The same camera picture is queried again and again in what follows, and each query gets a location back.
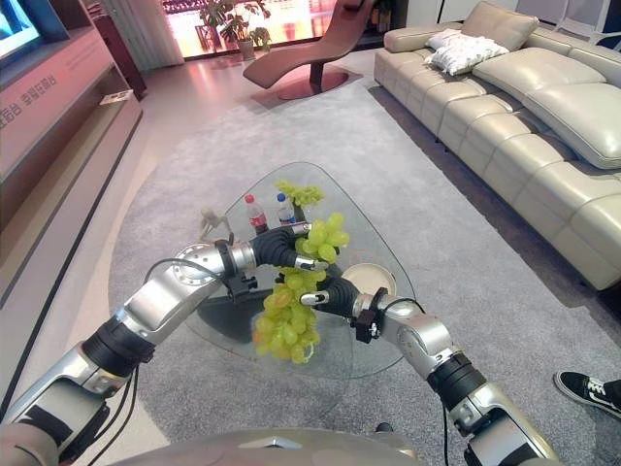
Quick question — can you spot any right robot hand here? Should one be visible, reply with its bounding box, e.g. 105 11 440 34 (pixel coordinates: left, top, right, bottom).
299 277 361 317

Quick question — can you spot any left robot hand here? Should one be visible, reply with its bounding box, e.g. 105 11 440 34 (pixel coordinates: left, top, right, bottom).
251 221 332 273

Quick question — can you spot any small green grape bunch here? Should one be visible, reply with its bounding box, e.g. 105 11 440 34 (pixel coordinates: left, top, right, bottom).
294 212 351 266

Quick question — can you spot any large green grape bunch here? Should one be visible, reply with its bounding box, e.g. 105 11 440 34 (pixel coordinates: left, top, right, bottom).
253 265 328 365

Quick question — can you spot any beige round plate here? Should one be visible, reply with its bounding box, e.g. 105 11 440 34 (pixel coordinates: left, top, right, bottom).
341 262 399 303

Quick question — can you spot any cola bottle red cap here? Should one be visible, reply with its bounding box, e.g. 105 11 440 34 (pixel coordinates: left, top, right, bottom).
244 193 271 237

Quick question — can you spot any water bottle blue cap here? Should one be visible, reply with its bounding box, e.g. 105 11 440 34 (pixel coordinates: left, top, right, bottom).
276 192 297 228

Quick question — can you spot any glass coffee table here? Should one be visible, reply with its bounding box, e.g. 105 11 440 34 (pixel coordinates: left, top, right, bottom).
183 161 414 381

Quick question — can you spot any dark table base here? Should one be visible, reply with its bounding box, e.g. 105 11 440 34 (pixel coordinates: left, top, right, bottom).
196 285 274 347

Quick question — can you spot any grey rug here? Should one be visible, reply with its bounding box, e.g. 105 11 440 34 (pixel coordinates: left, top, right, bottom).
108 80 621 466

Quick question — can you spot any silver robot torso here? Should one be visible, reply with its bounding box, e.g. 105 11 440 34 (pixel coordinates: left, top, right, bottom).
109 426 424 466

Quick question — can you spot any brown lounge chair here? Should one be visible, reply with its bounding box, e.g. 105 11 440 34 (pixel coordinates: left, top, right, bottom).
242 0 371 102

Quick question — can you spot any small potted plant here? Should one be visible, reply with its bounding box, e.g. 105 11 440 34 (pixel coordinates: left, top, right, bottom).
249 26 273 53

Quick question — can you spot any white booklet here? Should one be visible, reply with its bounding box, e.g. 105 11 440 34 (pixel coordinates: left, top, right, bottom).
98 88 134 107

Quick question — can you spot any beige leather sofa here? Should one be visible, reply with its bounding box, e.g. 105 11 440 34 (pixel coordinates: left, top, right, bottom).
373 0 621 292

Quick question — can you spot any large potted plant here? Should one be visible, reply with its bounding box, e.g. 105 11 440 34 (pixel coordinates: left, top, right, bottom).
197 0 273 62

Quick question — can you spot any white curtain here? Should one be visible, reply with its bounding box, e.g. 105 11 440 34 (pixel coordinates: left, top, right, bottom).
114 0 186 74

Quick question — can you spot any wooden media cabinet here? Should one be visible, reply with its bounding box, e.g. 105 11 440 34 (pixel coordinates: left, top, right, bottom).
0 23 145 312

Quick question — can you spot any person's black sneaker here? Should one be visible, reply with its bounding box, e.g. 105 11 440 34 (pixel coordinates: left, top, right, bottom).
553 370 621 421

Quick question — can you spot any white textured pillow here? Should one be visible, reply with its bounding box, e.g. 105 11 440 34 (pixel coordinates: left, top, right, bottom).
425 28 510 77

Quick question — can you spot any large beige back cushion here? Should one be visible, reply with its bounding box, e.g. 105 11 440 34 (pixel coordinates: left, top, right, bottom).
525 82 621 171

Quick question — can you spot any medium beige back cushion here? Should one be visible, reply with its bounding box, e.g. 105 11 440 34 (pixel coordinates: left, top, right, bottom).
472 47 608 98

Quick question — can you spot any small beige back cushion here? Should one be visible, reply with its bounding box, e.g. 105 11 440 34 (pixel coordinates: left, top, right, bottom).
460 0 540 52

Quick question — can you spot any television screen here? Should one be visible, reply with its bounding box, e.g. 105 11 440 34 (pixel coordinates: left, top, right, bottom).
0 0 44 62

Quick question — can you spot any white metal frame chair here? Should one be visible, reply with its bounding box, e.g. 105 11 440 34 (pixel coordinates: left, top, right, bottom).
547 0 621 50

